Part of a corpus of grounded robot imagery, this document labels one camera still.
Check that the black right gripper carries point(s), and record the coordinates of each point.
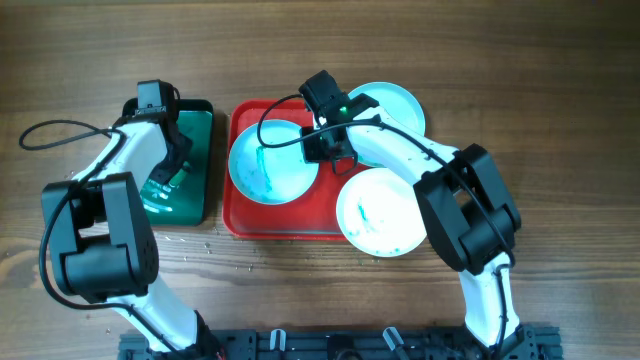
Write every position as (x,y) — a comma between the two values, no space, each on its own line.
(312,154)

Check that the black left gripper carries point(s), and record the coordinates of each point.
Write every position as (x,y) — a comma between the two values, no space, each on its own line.
(163,174)

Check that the green yellow sponge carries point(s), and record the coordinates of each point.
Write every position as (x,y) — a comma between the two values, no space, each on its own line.
(184,171)

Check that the white plate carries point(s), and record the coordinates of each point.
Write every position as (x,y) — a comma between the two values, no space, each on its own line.
(270,176)
(396,100)
(378,213)

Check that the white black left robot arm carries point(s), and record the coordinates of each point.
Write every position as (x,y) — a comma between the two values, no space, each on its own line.
(98,249)

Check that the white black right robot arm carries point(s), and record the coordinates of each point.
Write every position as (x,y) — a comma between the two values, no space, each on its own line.
(469,215)

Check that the dark green tray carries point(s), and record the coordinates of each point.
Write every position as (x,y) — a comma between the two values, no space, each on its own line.
(185,205)

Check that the red plastic tray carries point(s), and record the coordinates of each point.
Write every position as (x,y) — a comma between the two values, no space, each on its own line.
(312,216)

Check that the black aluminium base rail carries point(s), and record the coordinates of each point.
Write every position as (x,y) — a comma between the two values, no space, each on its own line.
(447,343)

